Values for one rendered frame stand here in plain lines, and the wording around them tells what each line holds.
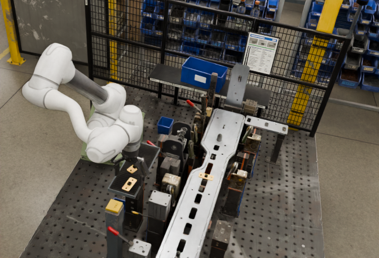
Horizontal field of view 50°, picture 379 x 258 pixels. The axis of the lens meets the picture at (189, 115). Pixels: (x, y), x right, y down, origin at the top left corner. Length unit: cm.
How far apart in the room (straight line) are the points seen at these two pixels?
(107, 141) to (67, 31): 321
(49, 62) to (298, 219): 170
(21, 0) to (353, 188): 386
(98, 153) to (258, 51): 167
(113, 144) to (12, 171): 228
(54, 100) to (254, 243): 135
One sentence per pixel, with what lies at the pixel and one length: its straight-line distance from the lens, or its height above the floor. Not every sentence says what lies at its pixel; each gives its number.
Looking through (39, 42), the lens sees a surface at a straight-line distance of 498.
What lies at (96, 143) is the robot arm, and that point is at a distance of 161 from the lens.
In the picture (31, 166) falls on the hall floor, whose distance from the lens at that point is 383.
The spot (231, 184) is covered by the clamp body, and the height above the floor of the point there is 96.
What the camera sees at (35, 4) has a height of 79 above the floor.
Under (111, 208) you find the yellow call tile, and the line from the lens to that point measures 193.
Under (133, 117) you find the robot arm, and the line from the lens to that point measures 168.
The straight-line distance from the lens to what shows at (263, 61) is 298.
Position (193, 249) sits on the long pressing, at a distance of 201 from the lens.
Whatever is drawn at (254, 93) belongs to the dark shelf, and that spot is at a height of 103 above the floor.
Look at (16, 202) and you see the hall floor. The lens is 358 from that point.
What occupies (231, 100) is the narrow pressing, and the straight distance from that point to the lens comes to 285.
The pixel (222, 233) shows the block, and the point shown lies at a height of 103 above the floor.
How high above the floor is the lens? 265
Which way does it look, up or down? 37 degrees down
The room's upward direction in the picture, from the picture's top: 8 degrees clockwise
